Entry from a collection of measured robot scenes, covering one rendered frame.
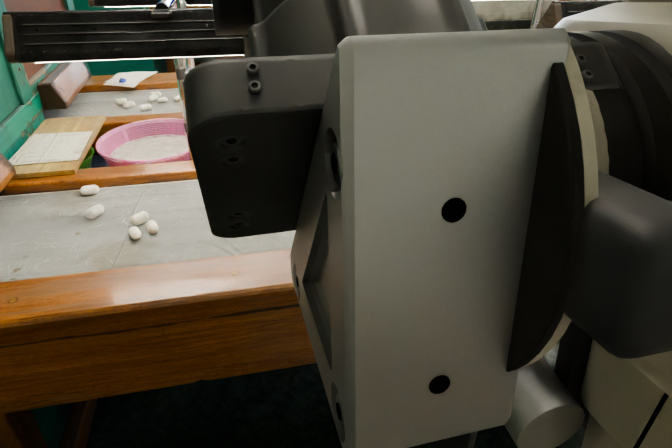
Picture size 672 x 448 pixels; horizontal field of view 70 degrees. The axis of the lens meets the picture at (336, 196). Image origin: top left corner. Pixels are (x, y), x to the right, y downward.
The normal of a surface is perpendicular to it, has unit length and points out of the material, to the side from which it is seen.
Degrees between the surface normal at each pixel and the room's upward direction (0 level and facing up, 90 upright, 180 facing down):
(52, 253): 0
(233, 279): 0
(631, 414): 90
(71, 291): 0
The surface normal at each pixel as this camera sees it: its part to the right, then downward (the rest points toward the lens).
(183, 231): 0.01, -0.86
